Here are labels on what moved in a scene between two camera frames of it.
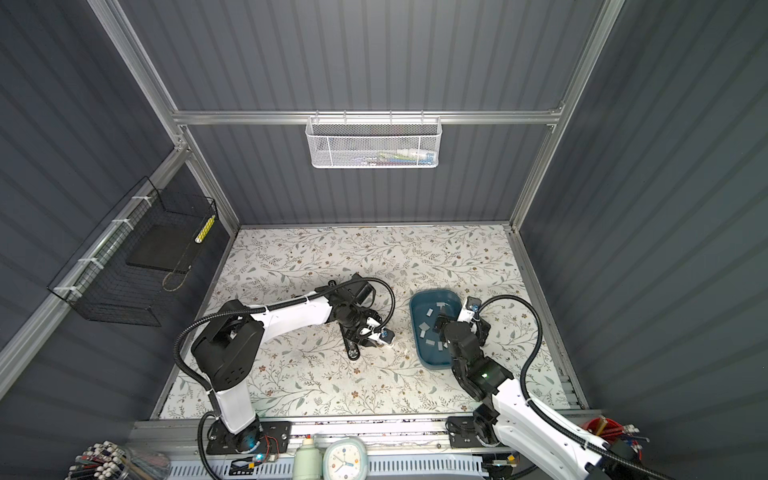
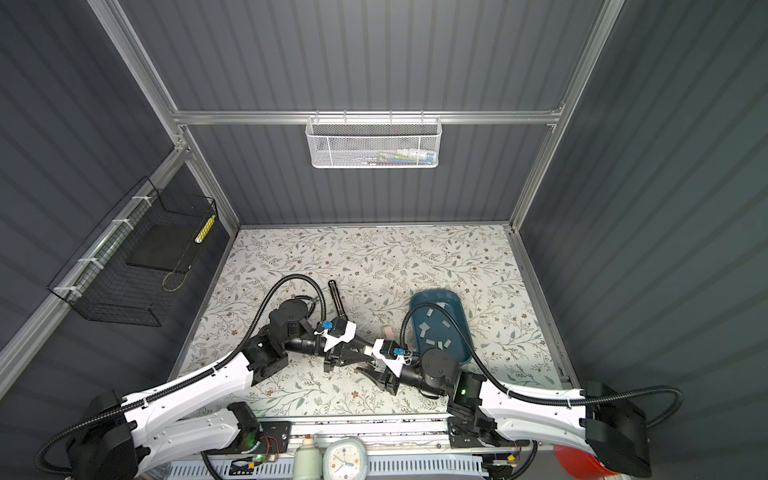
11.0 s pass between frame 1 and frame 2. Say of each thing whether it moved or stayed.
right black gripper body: moved
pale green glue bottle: stayed
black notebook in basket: stayed
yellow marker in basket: stayed
